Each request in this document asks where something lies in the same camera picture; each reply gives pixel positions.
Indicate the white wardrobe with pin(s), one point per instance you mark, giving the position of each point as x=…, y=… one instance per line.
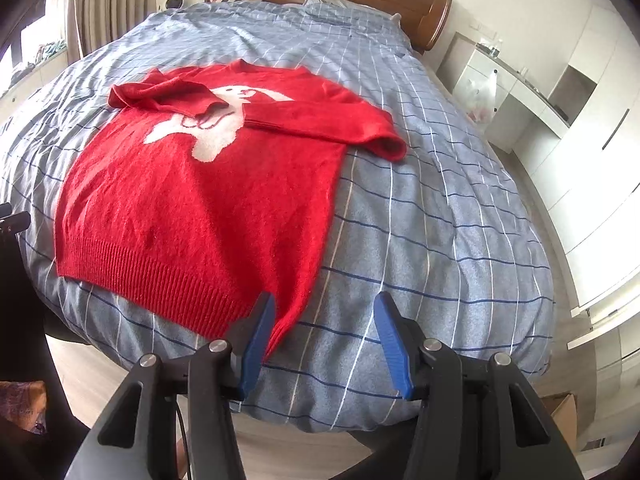
x=588, y=179

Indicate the beige curtain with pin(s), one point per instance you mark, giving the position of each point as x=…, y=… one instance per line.
x=91, y=24

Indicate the clear plastic bag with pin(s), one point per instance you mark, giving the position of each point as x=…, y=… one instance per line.
x=479, y=97

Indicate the cardboard box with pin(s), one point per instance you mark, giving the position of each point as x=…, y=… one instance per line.
x=563, y=410

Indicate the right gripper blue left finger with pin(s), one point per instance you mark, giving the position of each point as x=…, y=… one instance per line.
x=135, y=435

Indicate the red knit sweater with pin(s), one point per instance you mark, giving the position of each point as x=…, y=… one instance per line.
x=212, y=185

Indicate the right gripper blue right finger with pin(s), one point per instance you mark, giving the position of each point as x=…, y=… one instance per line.
x=478, y=419

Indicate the grey plaid pillow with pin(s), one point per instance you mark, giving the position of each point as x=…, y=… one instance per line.
x=347, y=4

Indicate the white desk with drawers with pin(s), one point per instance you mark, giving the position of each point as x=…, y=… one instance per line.
x=519, y=104

